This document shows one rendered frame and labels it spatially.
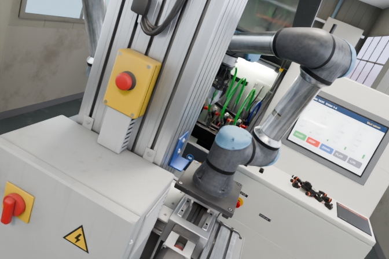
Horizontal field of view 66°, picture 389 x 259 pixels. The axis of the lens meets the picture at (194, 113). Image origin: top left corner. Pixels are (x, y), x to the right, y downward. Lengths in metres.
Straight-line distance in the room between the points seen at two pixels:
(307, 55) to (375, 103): 0.91
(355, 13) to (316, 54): 8.37
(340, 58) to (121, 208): 0.73
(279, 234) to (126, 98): 1.18
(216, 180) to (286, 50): 0.49
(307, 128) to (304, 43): 0.86
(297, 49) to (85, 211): 0.68
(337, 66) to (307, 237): 0.91
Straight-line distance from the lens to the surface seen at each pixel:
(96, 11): 1.19
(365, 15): 9.32
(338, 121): 1.73
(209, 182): 1.07
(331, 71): 1.00
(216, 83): 1.38
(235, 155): 1.03
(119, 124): 0.70
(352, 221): 1.66
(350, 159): 1.75
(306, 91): 1.02
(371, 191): 1.79
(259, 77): 1.96
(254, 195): 1.57
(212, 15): 0.64
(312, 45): 0.91
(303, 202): 1.55
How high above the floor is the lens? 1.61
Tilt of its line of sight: 19 degrees down
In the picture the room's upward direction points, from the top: 23 degrees clockwise
